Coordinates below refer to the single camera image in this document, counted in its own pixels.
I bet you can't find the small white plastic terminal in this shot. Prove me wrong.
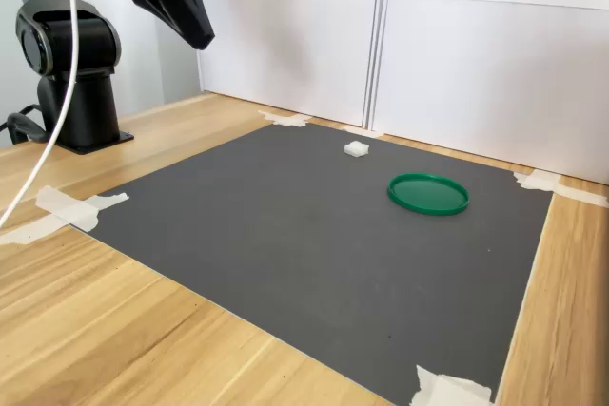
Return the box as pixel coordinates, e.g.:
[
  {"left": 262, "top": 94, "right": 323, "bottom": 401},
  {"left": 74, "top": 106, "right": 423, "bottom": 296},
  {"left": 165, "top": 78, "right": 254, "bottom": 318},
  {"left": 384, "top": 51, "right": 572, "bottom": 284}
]
[{"left": 343, "top": 140, "right": 371, "bottom": 159}]

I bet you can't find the round green lid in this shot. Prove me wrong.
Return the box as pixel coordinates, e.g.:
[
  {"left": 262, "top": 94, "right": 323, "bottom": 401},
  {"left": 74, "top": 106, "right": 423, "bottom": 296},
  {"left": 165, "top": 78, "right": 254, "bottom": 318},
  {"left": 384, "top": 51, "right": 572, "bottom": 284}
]
[{"left": 386, "top": 172, "right": 471, "bottom": 217}]

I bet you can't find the white partition panel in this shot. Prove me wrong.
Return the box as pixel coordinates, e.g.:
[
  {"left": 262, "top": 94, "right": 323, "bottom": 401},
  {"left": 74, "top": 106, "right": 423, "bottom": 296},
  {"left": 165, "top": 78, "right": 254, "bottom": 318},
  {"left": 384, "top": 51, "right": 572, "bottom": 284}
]
[
  {"left": 196, "top": 0, "right": 384, "bottom": 128},
  {"left": 369, "top": 0, "right": 609, "bottom": 186}
]

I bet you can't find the white tape piece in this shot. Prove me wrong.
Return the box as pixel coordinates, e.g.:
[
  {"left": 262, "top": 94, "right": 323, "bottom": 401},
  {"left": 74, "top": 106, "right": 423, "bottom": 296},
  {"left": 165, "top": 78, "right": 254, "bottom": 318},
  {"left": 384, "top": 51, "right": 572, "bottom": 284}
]
[
  {"left": 409, "top": 363, "right": 494, "bottom": 406},
  {"left": 512, "top": 168, "right": 609, "bottom": 210},
  {"left": 0, "top": 184, "right": 130, "bottom": 247},
  {"left": 257, "top": 109, "right": 313, "bottom": 129}
]

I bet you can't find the dark grey mat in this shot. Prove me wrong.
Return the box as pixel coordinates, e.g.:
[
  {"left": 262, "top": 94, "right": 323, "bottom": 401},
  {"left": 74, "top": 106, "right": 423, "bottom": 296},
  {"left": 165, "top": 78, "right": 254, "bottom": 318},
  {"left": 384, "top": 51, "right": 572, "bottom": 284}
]
[{"left": 85, "top": 122, "right": 558, "bottom": 406}]

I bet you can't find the white camera cable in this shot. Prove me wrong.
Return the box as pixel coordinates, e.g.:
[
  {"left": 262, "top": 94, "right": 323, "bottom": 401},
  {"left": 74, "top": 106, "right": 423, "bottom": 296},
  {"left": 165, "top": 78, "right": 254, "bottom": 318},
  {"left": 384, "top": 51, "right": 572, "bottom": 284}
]
[{"left": 0, "top": 0, "right": 80, "bottom": 229}]

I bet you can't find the black cable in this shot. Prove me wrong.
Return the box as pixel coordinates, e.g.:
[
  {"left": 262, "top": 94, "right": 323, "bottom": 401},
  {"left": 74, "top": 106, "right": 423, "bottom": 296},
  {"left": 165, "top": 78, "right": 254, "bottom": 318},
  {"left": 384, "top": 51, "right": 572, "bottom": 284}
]
[{"left": 0, "top": 103, "right": 49, "bottom": 146}]

